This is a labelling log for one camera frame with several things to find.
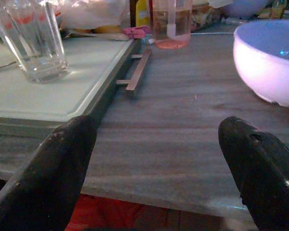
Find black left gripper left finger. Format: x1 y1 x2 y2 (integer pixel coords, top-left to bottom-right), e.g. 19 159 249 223
0 115 98 231

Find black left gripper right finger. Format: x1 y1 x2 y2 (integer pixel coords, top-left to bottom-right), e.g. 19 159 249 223
218 116 289 231

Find white serving tray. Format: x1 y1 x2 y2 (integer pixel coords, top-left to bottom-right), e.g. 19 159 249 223
0 36 153 140

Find red cloth under table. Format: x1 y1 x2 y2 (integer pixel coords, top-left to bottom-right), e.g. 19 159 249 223
65 194 229 231

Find white ceramic bowl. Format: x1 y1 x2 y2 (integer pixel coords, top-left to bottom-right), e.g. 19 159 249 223
233 19 289 107

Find metal cutlery piece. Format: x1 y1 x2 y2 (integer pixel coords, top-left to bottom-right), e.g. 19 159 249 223
0 61 17 73

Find clear drinking glass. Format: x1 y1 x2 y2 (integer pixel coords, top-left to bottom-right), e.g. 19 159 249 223
0 0 69 84

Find white bowl in background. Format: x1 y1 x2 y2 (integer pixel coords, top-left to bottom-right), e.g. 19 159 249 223
220 0 272 19

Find white plastic bag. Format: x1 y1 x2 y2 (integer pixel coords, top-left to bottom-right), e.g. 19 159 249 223
54 0 131 31

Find pink clothes peg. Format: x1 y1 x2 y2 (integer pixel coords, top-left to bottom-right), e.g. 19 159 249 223
122 26 151 39

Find clear pink plastic bottle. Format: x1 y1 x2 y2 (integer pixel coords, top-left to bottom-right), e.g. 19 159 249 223
151 0 193 50

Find yellow packet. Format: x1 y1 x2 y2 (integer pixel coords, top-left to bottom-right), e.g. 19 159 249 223
135 0 150 27

